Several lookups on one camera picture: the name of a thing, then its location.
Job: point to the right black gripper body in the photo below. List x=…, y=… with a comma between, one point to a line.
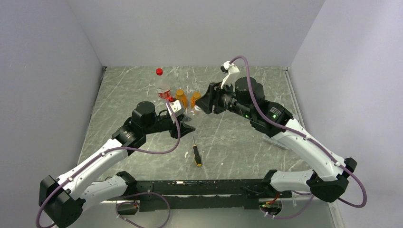
x=225, y=99

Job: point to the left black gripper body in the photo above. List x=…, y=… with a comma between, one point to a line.
x=173, y=128

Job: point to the orange juice bottle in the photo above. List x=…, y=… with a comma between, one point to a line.
x=183, y=100
x=193, y=102

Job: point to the clear red-label bottle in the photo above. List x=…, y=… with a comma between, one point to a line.
x=162, y=86

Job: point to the red bottle cap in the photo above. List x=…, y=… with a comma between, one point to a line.
x=159, y=71

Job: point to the white blue bottle cap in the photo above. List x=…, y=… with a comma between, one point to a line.
x=197, y=109

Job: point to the orange bottle cap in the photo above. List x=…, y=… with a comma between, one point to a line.
x=196, y=95
x=179, y=93

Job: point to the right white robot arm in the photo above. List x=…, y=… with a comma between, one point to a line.
x=327, y=179

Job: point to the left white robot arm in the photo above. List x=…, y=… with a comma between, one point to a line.
x=66, y=197

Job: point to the black yellow screwdriver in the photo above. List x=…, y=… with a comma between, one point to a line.
x=197, y=157

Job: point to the clear plastic box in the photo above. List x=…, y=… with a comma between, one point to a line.
x=278, y=142

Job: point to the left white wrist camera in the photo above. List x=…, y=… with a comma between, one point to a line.
x=175, y=107

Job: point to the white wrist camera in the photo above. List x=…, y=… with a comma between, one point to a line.
x=231, y=71
x=175, y=107

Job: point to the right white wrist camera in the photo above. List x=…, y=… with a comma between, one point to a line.
x=231, y=71

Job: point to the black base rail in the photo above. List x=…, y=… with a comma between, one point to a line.
x=201, y=194

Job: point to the aluminium frame rail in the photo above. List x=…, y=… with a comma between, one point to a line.
x=65, y=212

